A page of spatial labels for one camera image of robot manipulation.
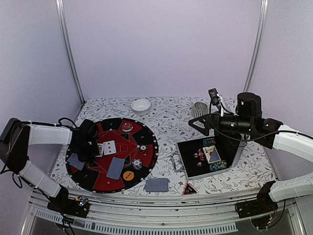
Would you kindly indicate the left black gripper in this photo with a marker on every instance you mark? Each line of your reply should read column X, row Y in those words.
column 95, row 152

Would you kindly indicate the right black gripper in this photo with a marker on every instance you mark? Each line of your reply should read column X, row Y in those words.
column 209, row 123

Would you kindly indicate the dealt blue playing cards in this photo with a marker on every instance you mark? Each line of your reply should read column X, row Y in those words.
column 115, row 168

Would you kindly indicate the orange big blind button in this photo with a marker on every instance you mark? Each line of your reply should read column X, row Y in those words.
column 128, row 175

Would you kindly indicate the red black 100 chip stack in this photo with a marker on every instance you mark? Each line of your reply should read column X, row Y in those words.
column 143, row 149

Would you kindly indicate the red black triangle card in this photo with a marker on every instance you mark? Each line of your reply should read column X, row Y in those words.
column 188, row 190

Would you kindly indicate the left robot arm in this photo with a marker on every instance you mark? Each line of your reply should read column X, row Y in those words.
column 27, row 148

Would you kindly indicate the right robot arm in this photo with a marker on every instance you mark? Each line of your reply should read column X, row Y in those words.
column 268, row 132

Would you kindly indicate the striped grey white cup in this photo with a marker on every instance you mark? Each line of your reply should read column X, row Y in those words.
column 199, row 109

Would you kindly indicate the upper poker chip row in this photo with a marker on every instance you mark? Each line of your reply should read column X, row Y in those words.
column 208, row 142

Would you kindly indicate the poker chip row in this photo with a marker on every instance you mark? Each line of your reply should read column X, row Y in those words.
column 208, row 142
column 218, row 166

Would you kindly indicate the boxed card deck ace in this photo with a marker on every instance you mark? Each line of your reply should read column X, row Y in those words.
column 211, row 154

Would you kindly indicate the red dice group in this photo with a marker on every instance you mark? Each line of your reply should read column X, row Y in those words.
column 199, row 156

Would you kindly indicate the aluminium poker chip case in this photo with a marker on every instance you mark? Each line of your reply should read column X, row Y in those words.
column 183, row 158

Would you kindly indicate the round red black poker mat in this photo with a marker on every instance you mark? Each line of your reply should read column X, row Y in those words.
column 93, row 177

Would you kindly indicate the lower poker chip row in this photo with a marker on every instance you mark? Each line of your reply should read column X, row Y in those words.
column 218, row 166

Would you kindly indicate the white ceramic bowl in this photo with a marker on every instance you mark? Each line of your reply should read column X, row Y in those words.
column 141, row 106

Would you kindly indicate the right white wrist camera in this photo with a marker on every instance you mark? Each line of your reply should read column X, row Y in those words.
column 217, row 100

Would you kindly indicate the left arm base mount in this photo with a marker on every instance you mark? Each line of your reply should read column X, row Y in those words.
column 78, row 207

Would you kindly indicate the front aluminium rail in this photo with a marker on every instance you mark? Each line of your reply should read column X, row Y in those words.
column 119, row 214

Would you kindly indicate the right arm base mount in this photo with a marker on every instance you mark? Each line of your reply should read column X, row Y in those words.
column 260, row 205

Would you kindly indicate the left aluminium frame post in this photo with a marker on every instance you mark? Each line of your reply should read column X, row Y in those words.
column 66, row 40

